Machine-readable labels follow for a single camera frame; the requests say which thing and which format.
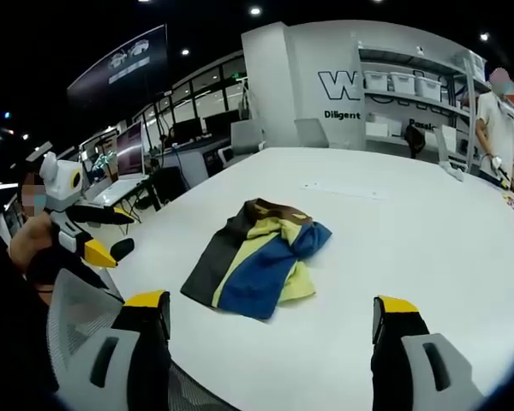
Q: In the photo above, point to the black computer monitor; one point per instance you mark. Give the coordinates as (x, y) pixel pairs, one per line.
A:
(187, 131)
(221, 123)

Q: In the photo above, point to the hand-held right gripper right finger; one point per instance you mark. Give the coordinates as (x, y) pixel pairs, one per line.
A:
(404, 368)

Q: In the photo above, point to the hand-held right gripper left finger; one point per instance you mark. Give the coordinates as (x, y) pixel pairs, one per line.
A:
(126, 368)

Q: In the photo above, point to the white storage bin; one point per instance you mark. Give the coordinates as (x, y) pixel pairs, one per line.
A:
(428, 87)
(375, 80)
(402, 82)

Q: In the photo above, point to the black bag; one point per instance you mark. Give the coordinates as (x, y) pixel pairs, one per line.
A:
(414, 141)

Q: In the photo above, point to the white cloth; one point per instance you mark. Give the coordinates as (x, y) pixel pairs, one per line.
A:
(453, 170)

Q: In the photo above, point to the white shelving rack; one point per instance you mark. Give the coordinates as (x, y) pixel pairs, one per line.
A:
(428, 64)

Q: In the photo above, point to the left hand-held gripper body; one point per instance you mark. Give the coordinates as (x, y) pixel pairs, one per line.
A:
(63, 182)

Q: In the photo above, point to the white side desk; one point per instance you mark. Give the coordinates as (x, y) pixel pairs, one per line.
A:
(117, 188)

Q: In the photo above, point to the grey mesh office chair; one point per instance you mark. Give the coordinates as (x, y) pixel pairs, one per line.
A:
(75, 299)

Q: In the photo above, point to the blue yellow black garment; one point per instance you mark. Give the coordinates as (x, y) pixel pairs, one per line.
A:
(257, 265)

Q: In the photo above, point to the white chair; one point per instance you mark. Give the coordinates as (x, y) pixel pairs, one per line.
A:
(246, 138)
(310, 133)
(450, 143)

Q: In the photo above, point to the silver computer monitor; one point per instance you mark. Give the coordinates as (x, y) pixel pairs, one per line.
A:
(130, 150)

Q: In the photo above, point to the dark hanging wall banner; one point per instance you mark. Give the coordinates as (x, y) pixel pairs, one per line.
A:
(124, 60)

